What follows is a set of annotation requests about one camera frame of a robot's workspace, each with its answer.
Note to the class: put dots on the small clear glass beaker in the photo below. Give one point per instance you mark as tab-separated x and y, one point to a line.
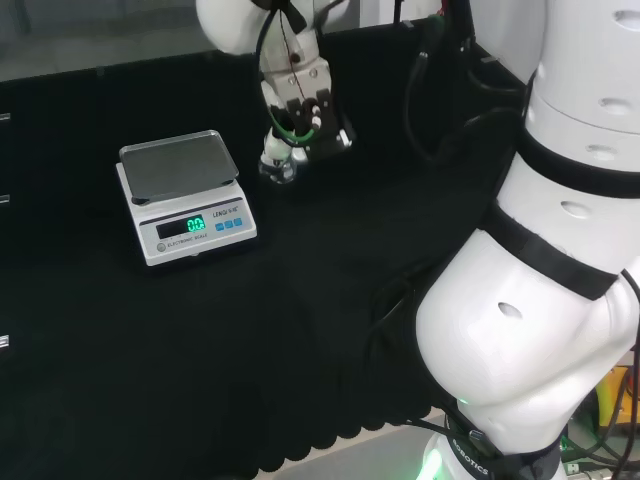
286	172

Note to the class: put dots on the black bench cloth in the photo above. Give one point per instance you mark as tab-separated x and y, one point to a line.
200	350

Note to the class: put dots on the white electronic balance steel pan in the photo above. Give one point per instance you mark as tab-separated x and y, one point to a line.
175	165

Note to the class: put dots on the grey edge tab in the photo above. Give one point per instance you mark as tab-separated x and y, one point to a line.
4	345

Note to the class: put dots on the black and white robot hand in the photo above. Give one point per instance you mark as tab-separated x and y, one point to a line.
300	82

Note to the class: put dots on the yellow stop button box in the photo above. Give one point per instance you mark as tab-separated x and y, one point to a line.
617	387

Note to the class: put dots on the pale board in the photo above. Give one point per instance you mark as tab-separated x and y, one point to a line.
350	450

